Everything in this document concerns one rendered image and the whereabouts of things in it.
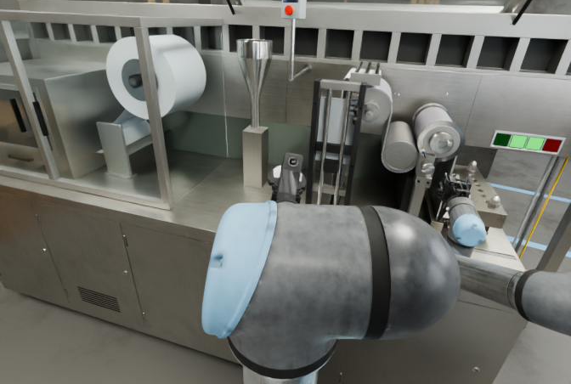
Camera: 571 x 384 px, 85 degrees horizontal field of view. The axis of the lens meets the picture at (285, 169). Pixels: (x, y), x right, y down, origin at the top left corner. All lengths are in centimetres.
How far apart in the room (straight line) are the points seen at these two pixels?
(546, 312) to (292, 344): 52
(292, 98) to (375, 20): 48
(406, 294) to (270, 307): 10
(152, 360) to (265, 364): 171
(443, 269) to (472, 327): 102
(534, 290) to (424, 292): 46
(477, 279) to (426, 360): 69
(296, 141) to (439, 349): 104
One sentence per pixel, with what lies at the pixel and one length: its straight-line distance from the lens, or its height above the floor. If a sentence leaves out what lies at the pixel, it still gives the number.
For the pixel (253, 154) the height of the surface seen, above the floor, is 107.
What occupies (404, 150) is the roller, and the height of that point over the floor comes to 120.
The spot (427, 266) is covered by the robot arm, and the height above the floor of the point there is 144.
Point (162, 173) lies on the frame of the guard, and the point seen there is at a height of 107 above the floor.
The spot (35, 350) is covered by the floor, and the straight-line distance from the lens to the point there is 230.
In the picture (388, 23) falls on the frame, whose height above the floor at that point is 161.
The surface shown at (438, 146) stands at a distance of 117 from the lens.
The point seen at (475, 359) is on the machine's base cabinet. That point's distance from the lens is 143.
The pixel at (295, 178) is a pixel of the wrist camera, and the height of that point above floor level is 128.
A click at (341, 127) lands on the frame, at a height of 129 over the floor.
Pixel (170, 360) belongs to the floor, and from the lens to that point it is 197.
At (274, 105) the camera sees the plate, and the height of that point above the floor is 122.
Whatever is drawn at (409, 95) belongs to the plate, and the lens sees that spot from 147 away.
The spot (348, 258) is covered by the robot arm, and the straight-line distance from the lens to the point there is 25.
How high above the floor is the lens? 161
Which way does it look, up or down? 26 degrees down
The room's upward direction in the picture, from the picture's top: 2 degrees clockwise
